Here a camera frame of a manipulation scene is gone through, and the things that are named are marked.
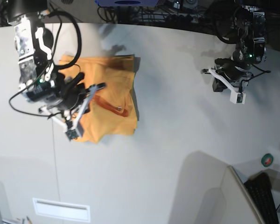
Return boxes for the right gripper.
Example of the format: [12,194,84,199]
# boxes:
[39,72,106,141]

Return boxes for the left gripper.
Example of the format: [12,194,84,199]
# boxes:
[201,58,251,104]

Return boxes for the orange yellow t-shirt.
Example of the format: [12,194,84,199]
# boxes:
[60,55,137,143]

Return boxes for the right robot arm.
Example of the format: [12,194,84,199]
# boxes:
[5,0,106,140]

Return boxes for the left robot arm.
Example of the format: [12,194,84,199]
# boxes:
[201,0,266,104]

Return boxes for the green tape roll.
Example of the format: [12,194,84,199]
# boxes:
[261,153,274,167]

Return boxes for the white rectangular tray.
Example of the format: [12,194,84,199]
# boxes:
[32,198,91,223]

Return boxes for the black keyboard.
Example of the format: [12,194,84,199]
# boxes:
[244,172,279,224]

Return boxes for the beige board panel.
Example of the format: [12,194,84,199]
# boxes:
[219,166,264,224]

